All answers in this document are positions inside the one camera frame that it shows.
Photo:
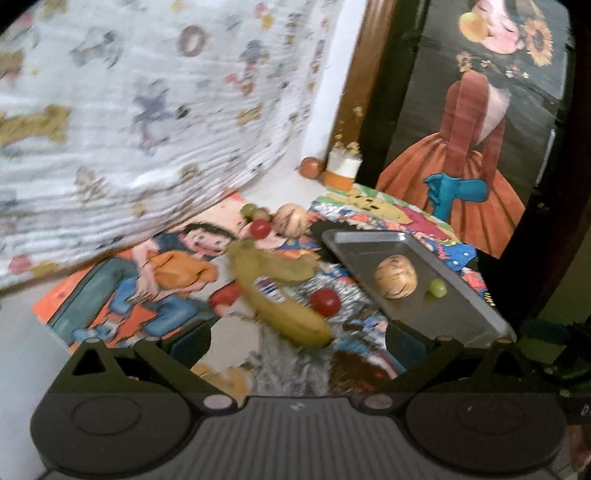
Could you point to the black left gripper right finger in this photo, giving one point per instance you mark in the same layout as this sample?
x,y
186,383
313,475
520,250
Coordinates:
x,y
450,375

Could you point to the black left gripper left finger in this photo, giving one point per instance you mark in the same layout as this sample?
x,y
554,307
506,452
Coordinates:
x,y
151,365

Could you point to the striped pepino melon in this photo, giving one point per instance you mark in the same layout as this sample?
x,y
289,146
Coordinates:
x,y
396,277
290,220

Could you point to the red cherry tomato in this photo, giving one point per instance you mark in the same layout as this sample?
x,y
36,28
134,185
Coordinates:
x,y
259,229
326,302

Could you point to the yellow banana with sticker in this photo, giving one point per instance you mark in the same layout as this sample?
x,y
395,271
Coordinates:
x,y
263,278

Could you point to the brown longan fruit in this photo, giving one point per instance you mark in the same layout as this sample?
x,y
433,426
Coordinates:
x,y
248,210
262,214

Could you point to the green grape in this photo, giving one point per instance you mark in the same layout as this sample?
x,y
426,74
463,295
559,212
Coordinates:
x,y
438,288

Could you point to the colourful anime collage paper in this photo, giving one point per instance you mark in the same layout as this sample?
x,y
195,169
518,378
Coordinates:
x,y
247,357

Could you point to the metal tray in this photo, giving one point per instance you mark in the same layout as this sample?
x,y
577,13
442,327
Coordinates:
x,y
462,313

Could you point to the anime boys drawing paper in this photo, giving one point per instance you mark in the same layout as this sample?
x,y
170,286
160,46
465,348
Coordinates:
x,y
154,289

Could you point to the winnie pooh drawing paper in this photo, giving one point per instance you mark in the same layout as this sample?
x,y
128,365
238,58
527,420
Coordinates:
x,y
380,205

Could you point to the orange white jar with flowers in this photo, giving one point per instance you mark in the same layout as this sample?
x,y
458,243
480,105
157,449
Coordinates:
x,y
343,164

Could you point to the brown round ornament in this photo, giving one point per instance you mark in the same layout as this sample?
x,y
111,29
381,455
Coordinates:
x,y
311,168

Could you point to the white cartoon print cloth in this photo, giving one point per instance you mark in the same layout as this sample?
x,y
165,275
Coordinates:
x,y
120,118

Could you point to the girl orange dress painting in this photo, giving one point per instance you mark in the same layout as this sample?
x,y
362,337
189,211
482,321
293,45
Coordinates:
x,y
479,114

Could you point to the brown wooden post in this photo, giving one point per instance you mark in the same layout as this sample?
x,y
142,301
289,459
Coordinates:
x,y
363,71

